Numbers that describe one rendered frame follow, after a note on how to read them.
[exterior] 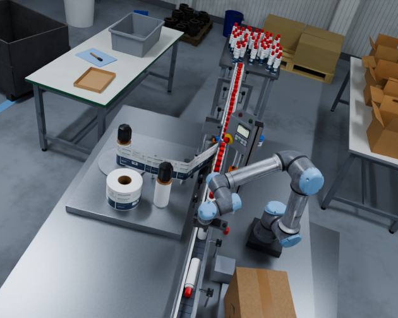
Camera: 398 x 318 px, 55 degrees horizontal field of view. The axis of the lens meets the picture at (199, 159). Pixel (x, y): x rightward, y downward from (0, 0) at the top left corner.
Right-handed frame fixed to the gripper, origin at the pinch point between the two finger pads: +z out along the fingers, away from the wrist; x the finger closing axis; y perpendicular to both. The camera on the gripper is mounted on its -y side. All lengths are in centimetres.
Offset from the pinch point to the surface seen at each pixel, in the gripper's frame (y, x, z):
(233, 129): -1, -53, -8
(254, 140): -13, -49, -11
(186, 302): 0.0, 37.6, -0.4
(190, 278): 1.2, 26.6, 0.1
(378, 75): -140, -234, 142
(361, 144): -116, -127, 105
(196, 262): 0.3, 18.2, 4.9
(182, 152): 28, -57, 55
